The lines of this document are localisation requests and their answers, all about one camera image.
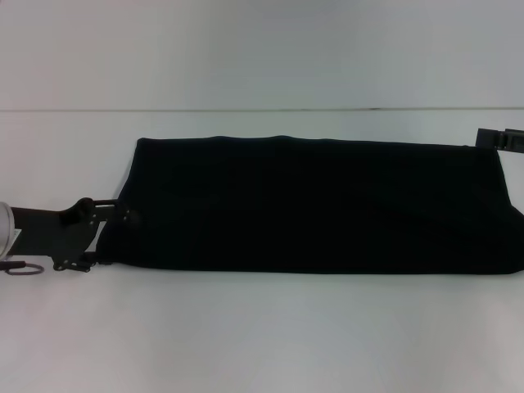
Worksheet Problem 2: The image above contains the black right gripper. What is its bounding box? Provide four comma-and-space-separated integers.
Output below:
476, 127, 524, 155

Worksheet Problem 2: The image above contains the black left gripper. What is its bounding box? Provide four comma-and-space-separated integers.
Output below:
11, 197, 142, 272

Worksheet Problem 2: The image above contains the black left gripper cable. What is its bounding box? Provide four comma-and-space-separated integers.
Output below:
0, 260, 44, 277

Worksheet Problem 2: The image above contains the black shirt with white print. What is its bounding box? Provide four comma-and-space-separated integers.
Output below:
97, 133, 524, 276

